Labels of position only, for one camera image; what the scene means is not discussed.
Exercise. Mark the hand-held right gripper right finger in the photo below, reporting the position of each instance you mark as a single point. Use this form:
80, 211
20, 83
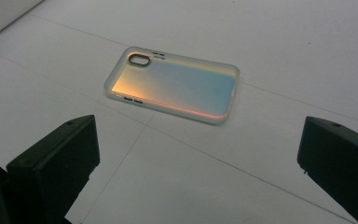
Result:
341, 165

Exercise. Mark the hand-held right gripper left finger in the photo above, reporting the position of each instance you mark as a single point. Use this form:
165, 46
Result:
49, 174

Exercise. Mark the iridescent phone case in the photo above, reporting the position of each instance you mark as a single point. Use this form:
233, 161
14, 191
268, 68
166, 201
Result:
174, 85

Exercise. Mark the white plastic bin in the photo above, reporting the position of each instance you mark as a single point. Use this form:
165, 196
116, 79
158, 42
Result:
0, 15

